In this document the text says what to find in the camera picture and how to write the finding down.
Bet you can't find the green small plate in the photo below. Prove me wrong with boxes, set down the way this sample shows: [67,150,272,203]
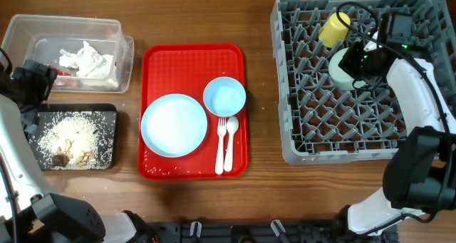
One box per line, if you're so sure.
[328,48,366,91]

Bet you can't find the red snack wrapper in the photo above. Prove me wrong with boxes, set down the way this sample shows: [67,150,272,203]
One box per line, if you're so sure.
[58,70,72,76]

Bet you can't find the yellow plastic cup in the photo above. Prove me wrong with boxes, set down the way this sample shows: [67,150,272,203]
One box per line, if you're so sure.
[318,12,351,48]

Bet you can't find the white napkin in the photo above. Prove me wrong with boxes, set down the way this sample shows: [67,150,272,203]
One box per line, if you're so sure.
[59,41,119,88]

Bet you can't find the food scraps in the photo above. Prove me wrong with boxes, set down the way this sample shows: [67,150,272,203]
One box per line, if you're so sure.
[30,110,115,170]

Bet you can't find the light blue bowl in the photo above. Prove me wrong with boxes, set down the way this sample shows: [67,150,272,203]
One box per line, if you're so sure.
[203,77,247,118]

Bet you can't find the light blue dinner plate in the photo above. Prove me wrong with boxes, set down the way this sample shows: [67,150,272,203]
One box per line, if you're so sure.
[140,93,208,158]

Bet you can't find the white plastic fork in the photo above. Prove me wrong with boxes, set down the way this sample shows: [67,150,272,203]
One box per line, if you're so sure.
[214,118,227,175]

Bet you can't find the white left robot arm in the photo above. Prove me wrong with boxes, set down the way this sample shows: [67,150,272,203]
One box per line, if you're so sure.
[1,60,143,242]

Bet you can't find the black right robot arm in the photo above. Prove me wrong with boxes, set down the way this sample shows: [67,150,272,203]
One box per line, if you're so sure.
[329,43,455,237]

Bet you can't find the grey dishwasher rack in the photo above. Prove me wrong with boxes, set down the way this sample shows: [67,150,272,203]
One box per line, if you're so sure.
[270,0,455,165]

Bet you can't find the clear plastic bin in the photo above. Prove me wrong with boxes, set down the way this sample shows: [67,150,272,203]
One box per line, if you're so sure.
[1,14,134,93]

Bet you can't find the black plastic tray bin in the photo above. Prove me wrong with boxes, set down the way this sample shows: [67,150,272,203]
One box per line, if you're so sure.
[26,103,118,172]

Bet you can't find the white plastic spoon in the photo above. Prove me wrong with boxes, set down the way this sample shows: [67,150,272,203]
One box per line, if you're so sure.
[224,116,239,172]

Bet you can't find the red serving tray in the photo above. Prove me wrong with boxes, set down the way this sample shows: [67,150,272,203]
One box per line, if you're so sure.
[137,43,249,180]

